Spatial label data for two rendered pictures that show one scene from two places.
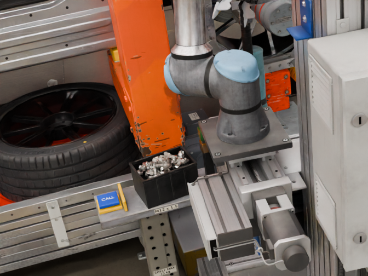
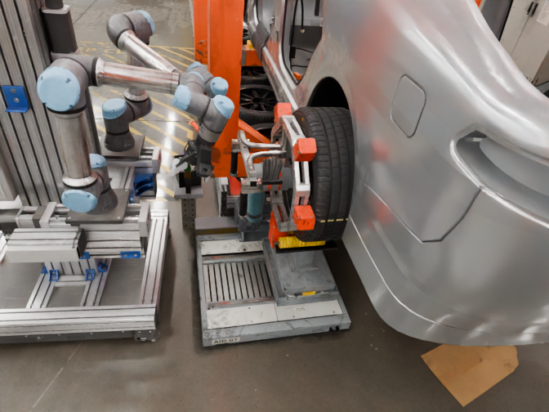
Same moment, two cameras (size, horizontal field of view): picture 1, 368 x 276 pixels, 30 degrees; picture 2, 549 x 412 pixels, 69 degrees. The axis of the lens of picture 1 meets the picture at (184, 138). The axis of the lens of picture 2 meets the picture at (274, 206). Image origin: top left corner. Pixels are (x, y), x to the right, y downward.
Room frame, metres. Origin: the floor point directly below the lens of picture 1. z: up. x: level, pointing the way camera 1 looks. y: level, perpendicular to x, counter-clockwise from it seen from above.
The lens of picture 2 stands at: (2.34, -2.01, 1.95)
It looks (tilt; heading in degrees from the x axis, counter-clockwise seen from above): 39 degrees down; 84
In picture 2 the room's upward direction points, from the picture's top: 7 degrees clockwise
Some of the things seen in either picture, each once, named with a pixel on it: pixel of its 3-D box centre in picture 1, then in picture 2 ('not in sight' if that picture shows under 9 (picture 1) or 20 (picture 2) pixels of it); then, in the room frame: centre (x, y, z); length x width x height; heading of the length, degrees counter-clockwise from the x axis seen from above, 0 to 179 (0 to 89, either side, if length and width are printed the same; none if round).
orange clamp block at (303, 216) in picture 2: not in sight; (303, 217); (2.61, -0.71, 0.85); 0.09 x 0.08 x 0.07; 100
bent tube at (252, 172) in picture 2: not in sight; (269, 155); (2.45, -0.52, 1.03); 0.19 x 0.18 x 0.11; 10
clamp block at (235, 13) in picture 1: (241, 13); (240, 145); (2.32, -0.27, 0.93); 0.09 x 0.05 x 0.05; 10
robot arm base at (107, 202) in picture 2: not in sight; (97, 194); (1.73, -0.66, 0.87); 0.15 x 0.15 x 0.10
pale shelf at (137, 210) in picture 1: (157, 196); (187, 176); (1.98, 0.12, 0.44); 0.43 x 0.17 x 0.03; 100
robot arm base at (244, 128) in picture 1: (241, 115); (118, 136); (1.69, -0.17, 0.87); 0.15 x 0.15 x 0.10
